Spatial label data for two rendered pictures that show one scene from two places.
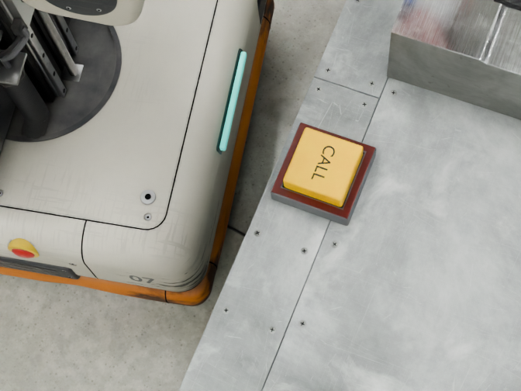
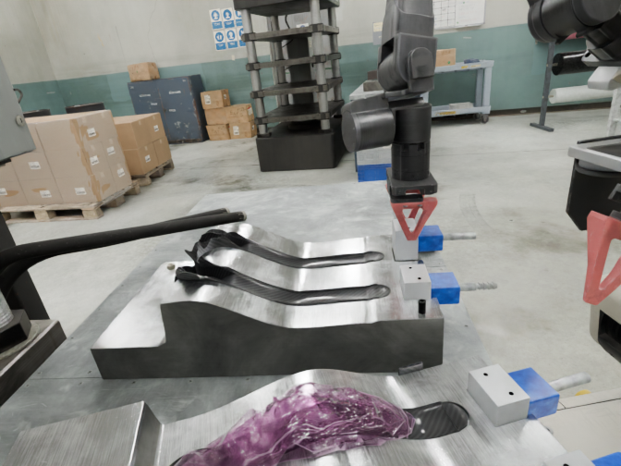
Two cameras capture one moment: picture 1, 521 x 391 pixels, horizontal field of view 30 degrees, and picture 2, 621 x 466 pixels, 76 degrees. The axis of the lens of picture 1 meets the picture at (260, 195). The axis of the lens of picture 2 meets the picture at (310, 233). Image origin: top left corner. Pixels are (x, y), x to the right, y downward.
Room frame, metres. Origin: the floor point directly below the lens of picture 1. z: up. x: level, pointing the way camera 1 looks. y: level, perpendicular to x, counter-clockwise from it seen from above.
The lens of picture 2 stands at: (0.96, -0.61, 1.21)
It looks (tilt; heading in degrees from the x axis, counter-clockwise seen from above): 24 degrees down; 154
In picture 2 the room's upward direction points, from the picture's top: 7 degrees counter-clockwise
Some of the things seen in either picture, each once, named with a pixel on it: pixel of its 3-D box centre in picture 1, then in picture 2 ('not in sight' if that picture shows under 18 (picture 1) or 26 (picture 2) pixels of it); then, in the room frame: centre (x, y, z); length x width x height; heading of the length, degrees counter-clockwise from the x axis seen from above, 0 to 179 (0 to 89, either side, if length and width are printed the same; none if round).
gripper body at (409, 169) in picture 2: not in sight; (409, 163); (0.50, -0.21, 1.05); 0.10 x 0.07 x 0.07; 146
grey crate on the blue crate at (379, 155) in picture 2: not in sight; (389, 151); (-2.06, 1.82, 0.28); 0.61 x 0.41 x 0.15; 49
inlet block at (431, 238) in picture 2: not in sight; (433, 238); (0.52, -0.18, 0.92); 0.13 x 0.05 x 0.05; 56
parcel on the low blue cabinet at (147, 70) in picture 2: not in sight; (143, 71); (-7.00, 0.43, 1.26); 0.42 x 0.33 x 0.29; 49
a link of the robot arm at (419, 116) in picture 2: not in sight; (407, 123); (0.50, -0.21, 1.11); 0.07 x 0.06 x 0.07; 78
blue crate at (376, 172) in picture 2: not in sight; (389, 168); (-2.06, 1.82, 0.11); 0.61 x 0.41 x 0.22; 49
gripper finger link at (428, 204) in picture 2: not in sight; (410, 210); (0.51, -0.22, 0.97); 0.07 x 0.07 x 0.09; 56
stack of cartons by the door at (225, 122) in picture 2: not in sight; (229, 114); (-6.14, 1.55, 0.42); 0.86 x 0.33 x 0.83; 49
